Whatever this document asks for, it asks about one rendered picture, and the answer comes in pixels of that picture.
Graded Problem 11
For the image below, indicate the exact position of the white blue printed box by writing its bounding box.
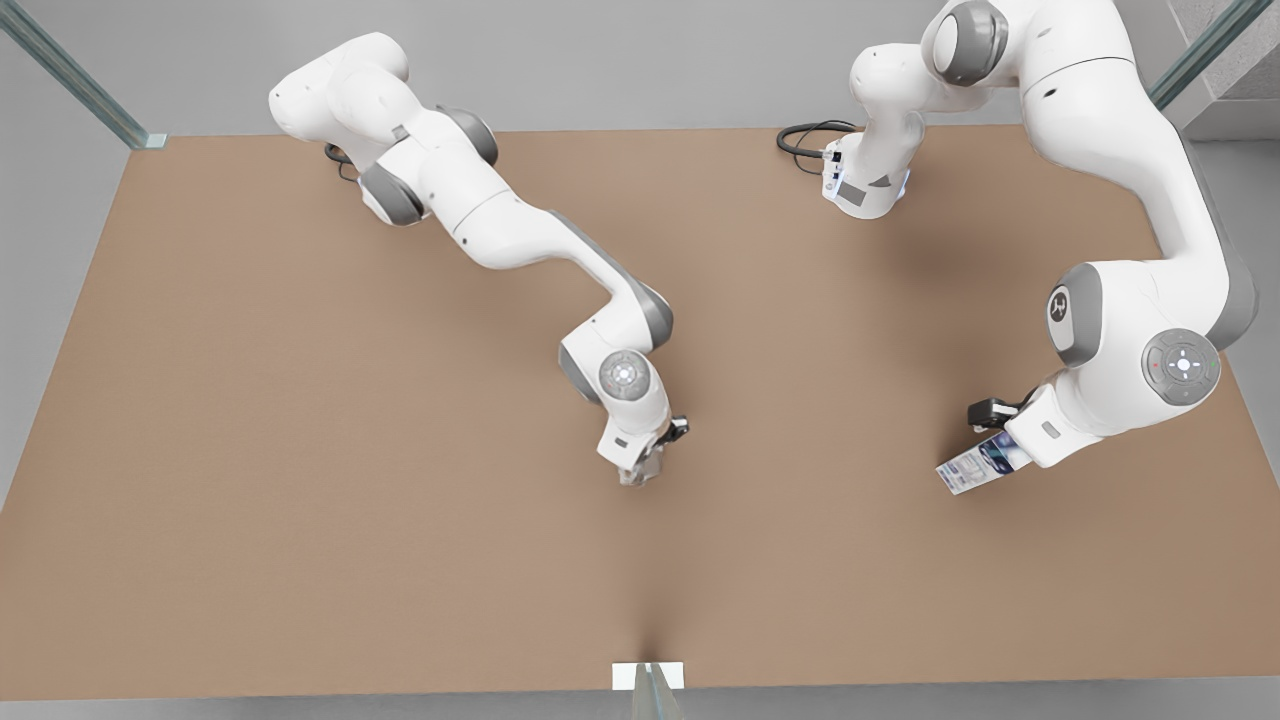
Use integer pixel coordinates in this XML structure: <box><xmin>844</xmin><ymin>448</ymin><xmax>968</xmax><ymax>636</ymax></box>
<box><xmin>936</xmin><ymin>431</ymin><xmax>1022</xmax><ymax>498</ymax></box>

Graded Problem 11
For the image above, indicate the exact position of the silver frame post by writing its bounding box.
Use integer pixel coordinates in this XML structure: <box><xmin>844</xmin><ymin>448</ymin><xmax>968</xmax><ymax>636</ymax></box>
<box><xmin>1148</xmin><ymin>0</ymin><xmax>1277</xmax><ymax>112</ymax></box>
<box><xmin>0</xmin><ymin>0</ymin><xmax>168</xmax><ymax>151</ymax></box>
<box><xmin>612</xmin><ymin>661</ymin><xmax>687</xmax><ymax>720</ymax></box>

